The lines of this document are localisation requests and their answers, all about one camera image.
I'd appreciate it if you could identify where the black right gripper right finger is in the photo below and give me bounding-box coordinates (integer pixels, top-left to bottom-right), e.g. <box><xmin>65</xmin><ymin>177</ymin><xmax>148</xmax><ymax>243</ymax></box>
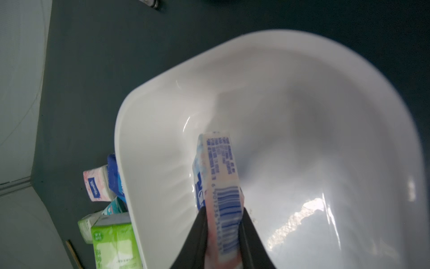
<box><xmin>239</xmin><ymin>208</ymin><xmax>275</xmax><ymax>269</ymax></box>

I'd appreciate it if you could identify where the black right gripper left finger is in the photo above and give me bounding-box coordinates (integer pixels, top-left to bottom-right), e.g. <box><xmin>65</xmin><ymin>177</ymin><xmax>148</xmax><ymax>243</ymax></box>
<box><xmin>171</xmin><ymin>207</ymin><xmax>208</xmax><ymax>269</ymax></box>

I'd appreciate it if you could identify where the pink tissue pack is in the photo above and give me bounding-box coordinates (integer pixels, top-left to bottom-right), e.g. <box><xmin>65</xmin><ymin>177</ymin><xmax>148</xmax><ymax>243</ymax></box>
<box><xmin>193</xmin><ymin>132</ymin><xmax>244</xmax><ymax>269</ymax></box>
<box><xmin>83</xmin><ymin>165</ymin><xmax>116</xmax><ymax>202</ymax></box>

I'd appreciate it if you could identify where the green tissue pack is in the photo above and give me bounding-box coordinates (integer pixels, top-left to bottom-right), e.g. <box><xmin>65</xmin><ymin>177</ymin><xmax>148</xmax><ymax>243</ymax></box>
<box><xmin>77</xmin><ymin>211</ymin><xmax>102</xmax><ymax>244</ymax></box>
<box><xmin>91</xmin><ymin>213</ymin><xmax>143</xmax><ymax>269</ymax></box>

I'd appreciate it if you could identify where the white plastic storage box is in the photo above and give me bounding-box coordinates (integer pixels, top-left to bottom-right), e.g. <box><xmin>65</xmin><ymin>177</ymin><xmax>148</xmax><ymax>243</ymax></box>
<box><xmin>114</xmin><ymin>30</ymin><xmax>430</xmax><ymax>269</ymax></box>

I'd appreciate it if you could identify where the teal cartoon tissue pack upper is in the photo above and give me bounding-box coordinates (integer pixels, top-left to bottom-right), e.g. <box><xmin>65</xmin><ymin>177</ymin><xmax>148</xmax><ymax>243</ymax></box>
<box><xmin>101</xmin><ymin>197</ymin><xmax>128</xmax><ymax>215</ymax></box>

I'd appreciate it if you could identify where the dark blue tissue pack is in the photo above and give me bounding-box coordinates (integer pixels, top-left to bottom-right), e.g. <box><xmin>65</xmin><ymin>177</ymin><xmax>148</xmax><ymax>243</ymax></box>
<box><xmin>107</xmin><ymin>154</ymin><xmax>126</xmax><ymax>203</ymax></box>

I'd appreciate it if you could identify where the yellow wooden knife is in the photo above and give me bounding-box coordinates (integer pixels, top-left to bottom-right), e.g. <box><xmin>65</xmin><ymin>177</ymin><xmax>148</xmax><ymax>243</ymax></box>
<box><xmin>66</xmin><ymin>241</ymin><xmax>84</xmax><ymax>269</ymax></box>

